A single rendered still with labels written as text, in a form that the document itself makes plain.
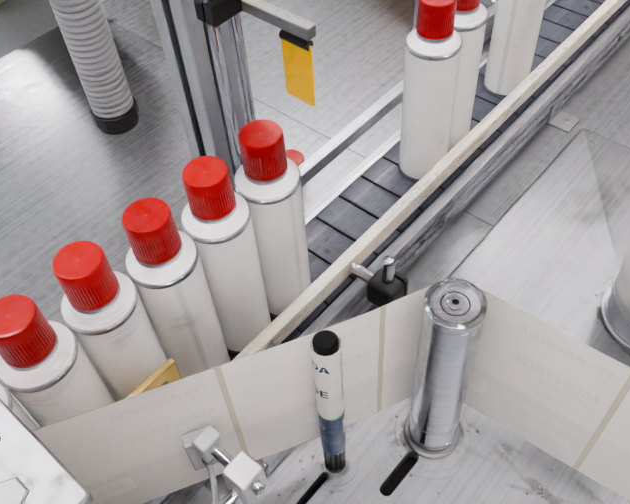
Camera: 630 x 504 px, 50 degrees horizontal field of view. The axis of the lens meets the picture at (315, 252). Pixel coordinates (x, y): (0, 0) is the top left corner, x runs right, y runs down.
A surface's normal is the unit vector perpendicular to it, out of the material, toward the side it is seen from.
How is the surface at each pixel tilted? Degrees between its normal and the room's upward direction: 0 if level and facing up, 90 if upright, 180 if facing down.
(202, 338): 90
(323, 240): 0
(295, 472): 0
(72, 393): 90
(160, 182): 0
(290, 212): 90
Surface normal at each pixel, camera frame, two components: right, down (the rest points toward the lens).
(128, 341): 0.71, 0.52
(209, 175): -0.07, -0.65
